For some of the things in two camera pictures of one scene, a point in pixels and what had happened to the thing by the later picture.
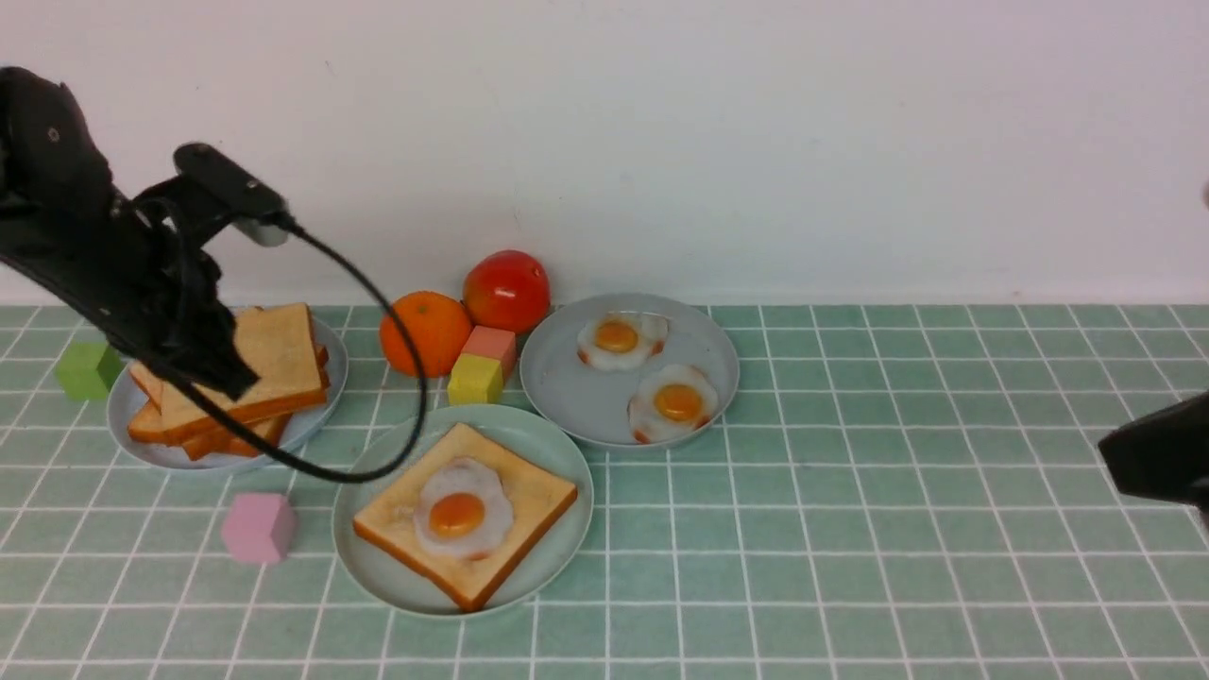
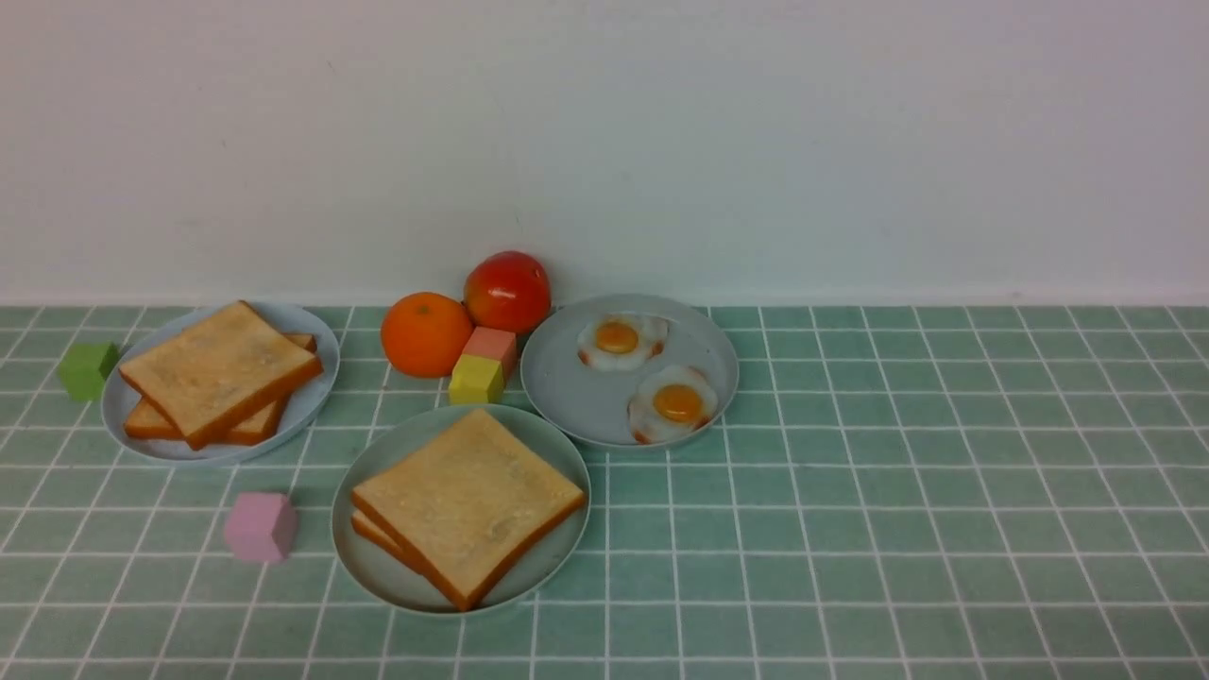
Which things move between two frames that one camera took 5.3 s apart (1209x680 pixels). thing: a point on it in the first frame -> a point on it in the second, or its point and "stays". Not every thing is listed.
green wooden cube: x=87 y=368 stays
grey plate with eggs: x=629 y=370 stays
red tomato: x=507 y=289 stays
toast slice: x=280 y=345 -> x=471 y=505
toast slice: x=211 y=435 -> x=145 y=419
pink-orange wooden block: x=494 y=344 stays
